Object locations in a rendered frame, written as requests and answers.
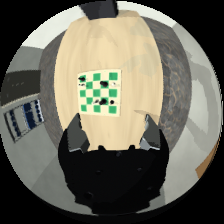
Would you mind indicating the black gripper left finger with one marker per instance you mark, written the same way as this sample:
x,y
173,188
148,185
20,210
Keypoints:
x,y
73,143

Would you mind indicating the green and cream chessboard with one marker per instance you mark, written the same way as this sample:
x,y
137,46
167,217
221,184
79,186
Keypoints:
x,y
93,90

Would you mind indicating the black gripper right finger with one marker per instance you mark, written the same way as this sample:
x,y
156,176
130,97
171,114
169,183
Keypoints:
x,y
154,141

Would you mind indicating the white queen chess piece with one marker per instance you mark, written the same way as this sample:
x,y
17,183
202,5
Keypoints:
x,y
96,102

